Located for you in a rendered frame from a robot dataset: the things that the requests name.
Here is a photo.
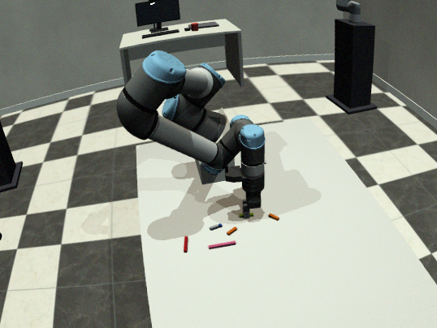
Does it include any pink rod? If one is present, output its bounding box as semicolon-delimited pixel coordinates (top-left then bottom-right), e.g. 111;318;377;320
208;241;236;249

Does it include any orange rod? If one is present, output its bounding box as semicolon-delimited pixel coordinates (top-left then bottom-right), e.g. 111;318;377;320
268;214;279;221
227;227;237;235

